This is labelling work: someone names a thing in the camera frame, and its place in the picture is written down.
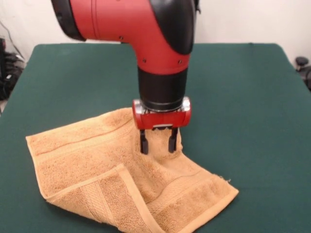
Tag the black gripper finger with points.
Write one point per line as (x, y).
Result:
(172, 145)
(144, 146)

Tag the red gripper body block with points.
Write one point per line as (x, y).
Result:
(162, 120)

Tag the tan terry towel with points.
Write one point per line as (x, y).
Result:
(85, 155)

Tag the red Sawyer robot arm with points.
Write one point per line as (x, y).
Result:
(126, 21)

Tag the dark green table cloth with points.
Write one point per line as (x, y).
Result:
(243, 97)

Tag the dark tripod base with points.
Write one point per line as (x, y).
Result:
(301, 60)
(11, 60)

